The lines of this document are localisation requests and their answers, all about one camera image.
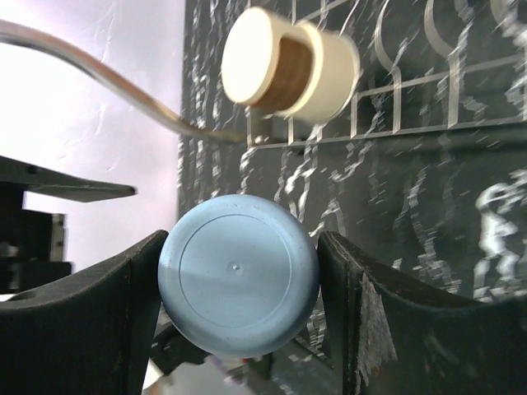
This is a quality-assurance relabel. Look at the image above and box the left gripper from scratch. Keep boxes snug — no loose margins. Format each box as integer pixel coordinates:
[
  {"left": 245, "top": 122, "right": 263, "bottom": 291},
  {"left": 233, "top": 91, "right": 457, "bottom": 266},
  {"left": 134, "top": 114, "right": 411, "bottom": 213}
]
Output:
[{"left": 1, "top": 156, "right": 136, "bottom": 295}]

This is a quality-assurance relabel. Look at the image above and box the metal two-tier dish rack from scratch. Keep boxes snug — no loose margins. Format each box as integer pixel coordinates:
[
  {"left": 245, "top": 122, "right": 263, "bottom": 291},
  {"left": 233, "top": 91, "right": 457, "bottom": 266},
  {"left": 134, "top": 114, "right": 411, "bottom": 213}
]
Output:
[{"left": 1, "top": 1, "right": 526, "bottom": 147}]

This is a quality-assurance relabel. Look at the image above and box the cream and brown cup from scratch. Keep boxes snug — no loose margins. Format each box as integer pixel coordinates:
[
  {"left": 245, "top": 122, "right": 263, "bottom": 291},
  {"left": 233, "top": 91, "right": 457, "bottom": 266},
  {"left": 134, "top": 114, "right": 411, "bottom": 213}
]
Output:
[{"left": 221, "top": 7, "right": 361, "bottom": 124}]

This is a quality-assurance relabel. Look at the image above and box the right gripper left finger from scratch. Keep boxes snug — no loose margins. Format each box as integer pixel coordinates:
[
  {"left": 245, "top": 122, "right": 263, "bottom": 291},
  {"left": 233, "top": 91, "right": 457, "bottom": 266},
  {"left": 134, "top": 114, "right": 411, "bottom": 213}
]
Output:
[{"left": 1, "top": 230, "right": 168, "bottom": 394}]

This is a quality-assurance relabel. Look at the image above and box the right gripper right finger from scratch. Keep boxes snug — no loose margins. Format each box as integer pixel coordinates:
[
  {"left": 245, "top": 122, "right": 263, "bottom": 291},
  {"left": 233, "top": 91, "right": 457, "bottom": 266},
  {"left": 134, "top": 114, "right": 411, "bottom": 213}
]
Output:
[{"left": 317, "top": 231, "right": 526, "bottom": 394}]

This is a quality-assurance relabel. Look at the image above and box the blue plastic cup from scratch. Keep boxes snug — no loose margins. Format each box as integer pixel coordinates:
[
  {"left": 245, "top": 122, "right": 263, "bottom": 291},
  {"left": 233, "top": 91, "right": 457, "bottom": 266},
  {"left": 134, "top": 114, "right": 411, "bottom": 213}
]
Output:
[{"left": 157, "top": 194, "right": 319, "bottom": 358}]

